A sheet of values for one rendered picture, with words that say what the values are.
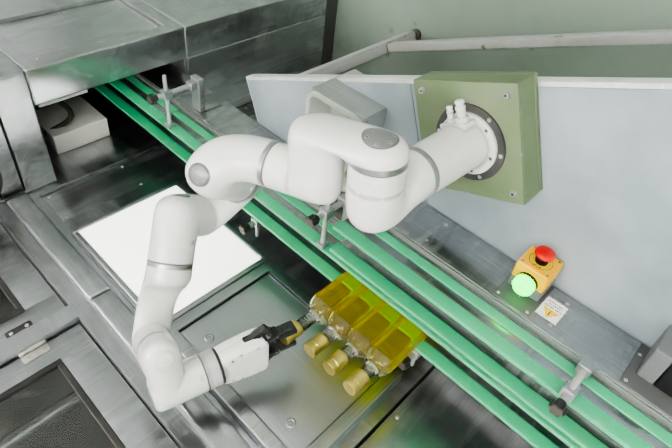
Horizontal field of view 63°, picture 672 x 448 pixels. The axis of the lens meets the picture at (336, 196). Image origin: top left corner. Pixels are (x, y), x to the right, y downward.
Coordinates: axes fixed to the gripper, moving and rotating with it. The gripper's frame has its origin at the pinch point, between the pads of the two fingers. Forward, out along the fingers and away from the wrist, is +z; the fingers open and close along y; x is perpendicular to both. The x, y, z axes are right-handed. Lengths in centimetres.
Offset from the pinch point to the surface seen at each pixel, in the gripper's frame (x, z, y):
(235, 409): -4.0, -13.5, -12.2
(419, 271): -6.5, 27.9, 12.9
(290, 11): 114, 60, 18
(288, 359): 1.8, 2.1, -12.9
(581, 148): -17, 48, 46
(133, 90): 102, -2, 5
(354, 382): -16.5, 6.7, 1.0
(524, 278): -22, 40, 20
